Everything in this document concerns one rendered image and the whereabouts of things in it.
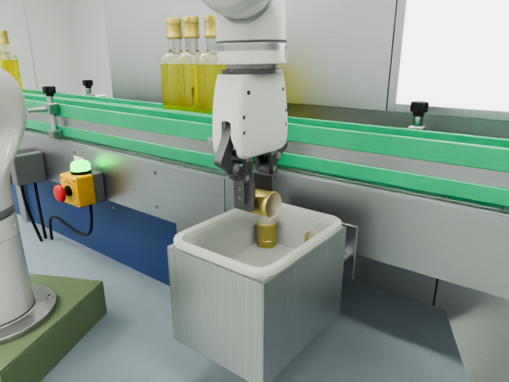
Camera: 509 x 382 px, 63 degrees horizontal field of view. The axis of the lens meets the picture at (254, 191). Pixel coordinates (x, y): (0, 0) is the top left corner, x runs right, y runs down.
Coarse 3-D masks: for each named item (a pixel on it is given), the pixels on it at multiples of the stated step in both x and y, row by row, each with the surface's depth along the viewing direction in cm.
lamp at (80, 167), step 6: (72, 162) 95; (78, 162) 95; (84, 162) 95; (72, 168) 95; (78, 168) 94; (84, 168) 95; (90, 168) 97; (72, 174) 95; (78, 174) 95; (84, 174) 95
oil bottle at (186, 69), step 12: (180, 60) 91; (192, 60) 89; (180, 72) 92; (192, 72) 90; (180, 84) 93; (192, 84) 90; (180, 96) 94; (192, 96) 91; (180, 108) 94; (192, 108) 92
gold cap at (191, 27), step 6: (186, 18) 88; (192, 18) 88; (186, 24) 89; (192, 24) 89; (198, 24) 90; (186, 30) 89; (192, 30) 89; (198, 30) 90; (186, 36) 89; (192, 36) 89; (198, 36) 90
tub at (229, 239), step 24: (216, 216) 67; (240, 216) 70; (288, 216) 71; (312, 216) 68; (192, 240) 62; (216, 240) 66; (240, 240) 71; (288, 240) 72; (312, 240) 58; (240, 264) 51; (264, 264) 66; (288, 264) 53
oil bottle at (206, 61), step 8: (200, 56) 88; (208, 56) 87; (216, 56) 86; (200, 64) 88; (208, 64) 87; (200, 72) 89; (208, 72) 87; (200, 80) 89; (208, 80) 88; (200, 88) 90; (208, 88) 88; (200, 96) 90; (208, 96) 89; (200, 104) 91; (208, 104) 90; (200, 112) 92; (208, 112) 90
